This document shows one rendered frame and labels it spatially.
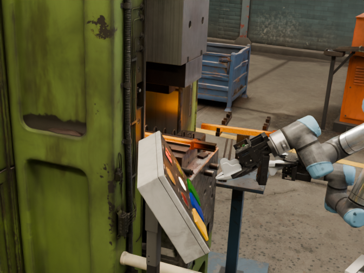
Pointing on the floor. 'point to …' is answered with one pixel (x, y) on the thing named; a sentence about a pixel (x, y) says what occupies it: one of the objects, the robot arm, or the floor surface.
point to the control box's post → (153, 252)
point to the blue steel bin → (224, 73)
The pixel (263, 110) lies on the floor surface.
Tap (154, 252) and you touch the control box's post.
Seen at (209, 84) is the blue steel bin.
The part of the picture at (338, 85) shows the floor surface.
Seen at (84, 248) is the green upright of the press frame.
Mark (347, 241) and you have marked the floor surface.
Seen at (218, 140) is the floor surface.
